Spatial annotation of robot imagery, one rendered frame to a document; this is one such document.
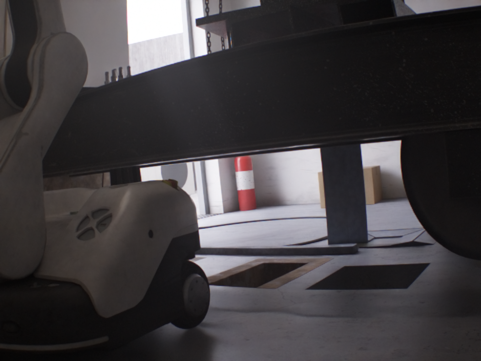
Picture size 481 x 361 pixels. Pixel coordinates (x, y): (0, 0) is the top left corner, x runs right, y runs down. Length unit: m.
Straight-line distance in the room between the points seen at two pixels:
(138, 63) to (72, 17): 5.42
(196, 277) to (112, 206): 0.30
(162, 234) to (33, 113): 0.38
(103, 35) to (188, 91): 2.15
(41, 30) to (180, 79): 0.46
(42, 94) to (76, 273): 0.38
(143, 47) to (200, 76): 7.51
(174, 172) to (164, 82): 4.12
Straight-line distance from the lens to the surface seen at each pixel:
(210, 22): 1.80
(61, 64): 1.15
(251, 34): 1.86
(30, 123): 1.06
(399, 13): 1.63
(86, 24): 3.45
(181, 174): 5.64
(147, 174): 5.27
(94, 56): 3.43
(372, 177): 3.72
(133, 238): 1.02
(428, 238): 2.10
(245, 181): 4.26
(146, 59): 8.89
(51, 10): 1.23
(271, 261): 2.04
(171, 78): 1.46
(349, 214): 2.24
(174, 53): 9.46
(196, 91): 1.40
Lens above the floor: 0.39
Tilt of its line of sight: 2 degrees down
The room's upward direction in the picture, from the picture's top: 6 degrees counter-clockwise
